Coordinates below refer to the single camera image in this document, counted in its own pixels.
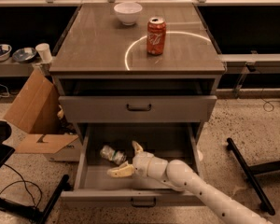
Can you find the grey side shelf left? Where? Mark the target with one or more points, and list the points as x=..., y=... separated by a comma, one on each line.
x=10, y=68

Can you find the white green 7up can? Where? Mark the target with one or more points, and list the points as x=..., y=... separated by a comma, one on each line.
x=113, y=155

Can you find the blue patterned bowl right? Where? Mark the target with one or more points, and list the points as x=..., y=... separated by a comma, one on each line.
x=25, y=55

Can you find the brown cardboard box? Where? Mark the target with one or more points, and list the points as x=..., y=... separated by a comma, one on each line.
x=35, y=111

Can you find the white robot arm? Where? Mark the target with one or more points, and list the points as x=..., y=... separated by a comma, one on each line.
x=179, y=176

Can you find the open grey lower drawer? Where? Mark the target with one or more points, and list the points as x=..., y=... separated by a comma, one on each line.
x=94, y=187

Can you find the black stand base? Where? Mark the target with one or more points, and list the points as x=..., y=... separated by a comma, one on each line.
x=31, y=213
x=252, y=171

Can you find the red coca-cola can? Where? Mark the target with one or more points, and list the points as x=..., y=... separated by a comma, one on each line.
x=156, y=34

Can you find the grey side shelf right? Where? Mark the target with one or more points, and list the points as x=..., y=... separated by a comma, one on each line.
x=264, y=63

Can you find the white bowl on cabinet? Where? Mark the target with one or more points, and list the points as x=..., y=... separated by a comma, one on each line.
x=128, y=12

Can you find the grey side shelf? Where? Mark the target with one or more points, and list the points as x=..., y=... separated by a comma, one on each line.
x=264, y=63
x=10, y=68

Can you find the white paper cup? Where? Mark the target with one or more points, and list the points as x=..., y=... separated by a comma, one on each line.
x=44, y=52

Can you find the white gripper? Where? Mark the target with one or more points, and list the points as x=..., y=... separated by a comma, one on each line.
x=142, y=163

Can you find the black stand base right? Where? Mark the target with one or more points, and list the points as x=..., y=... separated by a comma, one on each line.
x=252, y=171

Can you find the grey upper drawer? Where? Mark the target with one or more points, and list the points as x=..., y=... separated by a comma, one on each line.
x=137, y=109

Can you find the black stand base left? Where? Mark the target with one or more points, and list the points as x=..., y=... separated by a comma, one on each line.
x=31, y=213

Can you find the grey drawer cabinet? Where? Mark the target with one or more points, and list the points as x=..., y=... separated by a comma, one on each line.
x=103, y=57

